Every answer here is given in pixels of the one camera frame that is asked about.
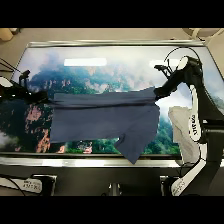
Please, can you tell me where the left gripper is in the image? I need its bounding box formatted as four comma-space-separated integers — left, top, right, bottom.
27, 91, 50, 104

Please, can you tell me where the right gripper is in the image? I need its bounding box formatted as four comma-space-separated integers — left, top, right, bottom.
153, 83, 176, 101

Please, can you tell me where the blue-grey T-shirt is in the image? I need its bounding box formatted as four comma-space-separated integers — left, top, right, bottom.
48, 87, 161, 165

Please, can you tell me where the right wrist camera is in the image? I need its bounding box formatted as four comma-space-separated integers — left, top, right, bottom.
153, 63, 175, 77

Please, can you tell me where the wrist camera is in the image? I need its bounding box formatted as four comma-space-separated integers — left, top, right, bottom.
18, 69, 31, 88
153, 63, 175, 77

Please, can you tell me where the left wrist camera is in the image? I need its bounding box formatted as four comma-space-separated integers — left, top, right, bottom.
18, 69, 31, 88

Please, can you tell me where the black cable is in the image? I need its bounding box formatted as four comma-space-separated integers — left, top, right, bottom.
163, 46, 202, 69
0, 57, 22, 75

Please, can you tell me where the silver frame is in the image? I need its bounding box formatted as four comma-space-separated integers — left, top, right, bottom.
0, 152, 224, 197

